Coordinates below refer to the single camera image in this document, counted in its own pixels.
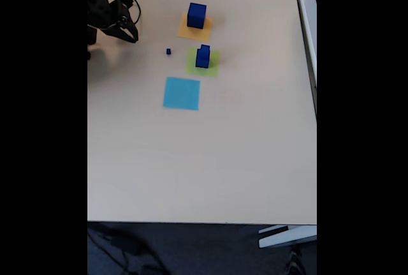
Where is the light blue paper square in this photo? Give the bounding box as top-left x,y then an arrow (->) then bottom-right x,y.
163,76 -> 201,111

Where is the green paper square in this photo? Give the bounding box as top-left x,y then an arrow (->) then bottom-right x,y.
185,47 -> 221,78

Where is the white table leg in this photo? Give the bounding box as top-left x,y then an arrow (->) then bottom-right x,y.
258,225 -> 317,249

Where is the orange paper square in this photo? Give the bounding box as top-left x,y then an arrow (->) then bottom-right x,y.
177,12 -> 213,42

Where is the white neighbouring table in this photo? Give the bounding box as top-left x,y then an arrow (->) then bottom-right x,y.
292,0 -> 317,117

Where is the medium blue cube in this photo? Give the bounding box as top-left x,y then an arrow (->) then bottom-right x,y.
195,48 -> 210,69

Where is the large blue cube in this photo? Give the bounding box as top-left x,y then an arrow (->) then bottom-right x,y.
186,2 -> 207,29

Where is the black floor cable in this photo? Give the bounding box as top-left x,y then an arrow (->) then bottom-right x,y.
87,223 -> 168,275

